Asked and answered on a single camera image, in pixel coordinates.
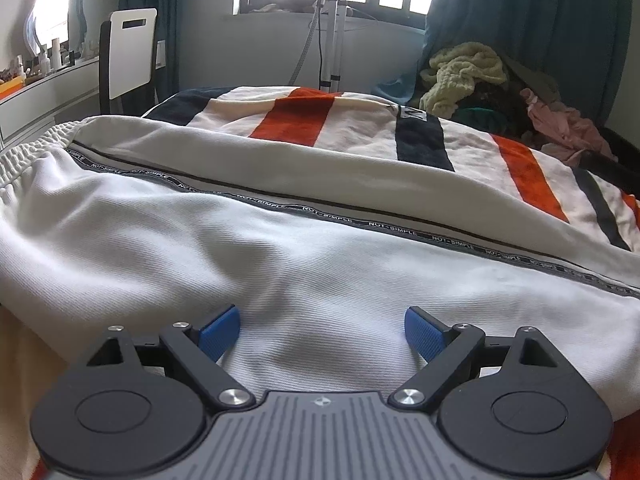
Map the white zip-up jacket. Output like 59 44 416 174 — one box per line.
1 116 639 418

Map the striped cream bed blanket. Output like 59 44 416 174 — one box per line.
1 87 639 479

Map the black garment on bed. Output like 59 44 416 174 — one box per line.
519 123 640 196

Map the pink crumpled garment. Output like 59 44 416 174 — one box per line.
520 88 617 167

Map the white drawer dresser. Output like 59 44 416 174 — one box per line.
0 58 100 152

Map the pale yellow knitted garment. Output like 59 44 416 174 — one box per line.
419 41 508 119

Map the teal window curtain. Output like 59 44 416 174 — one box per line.
373 0 632 124

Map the oval vanity mirror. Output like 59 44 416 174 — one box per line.
24 0 88 56

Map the garment steamer stand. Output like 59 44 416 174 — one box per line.
287 0 378 96

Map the white chair dark frame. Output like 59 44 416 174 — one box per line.
99 8 157 115

